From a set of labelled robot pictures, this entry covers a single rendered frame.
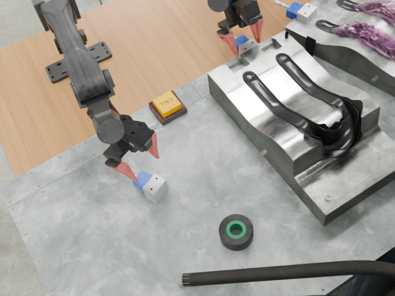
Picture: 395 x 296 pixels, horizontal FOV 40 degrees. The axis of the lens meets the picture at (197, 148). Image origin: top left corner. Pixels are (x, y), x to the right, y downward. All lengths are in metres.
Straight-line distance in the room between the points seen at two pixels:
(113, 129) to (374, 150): 0.64
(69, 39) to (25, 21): 1.98
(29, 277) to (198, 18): 1.22
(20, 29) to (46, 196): 1.80
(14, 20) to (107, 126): 2.15
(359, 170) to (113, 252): 0.62
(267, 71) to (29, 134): 0.69
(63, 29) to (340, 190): 0.72
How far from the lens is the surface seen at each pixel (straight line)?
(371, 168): 1.35
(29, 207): 1.46
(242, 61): 1.52
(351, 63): 1.56
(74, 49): 1.19
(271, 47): 1.56
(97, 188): 1.43
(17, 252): 2.36
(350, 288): 1.54
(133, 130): 1.13
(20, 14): 3.23
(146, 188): 1.33
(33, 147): 1.56
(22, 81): 1.73
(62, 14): 1.24
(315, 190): 1.30
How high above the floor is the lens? 2.00
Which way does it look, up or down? 57 degrees down
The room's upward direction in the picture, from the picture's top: 10 degrees counter-clockwise
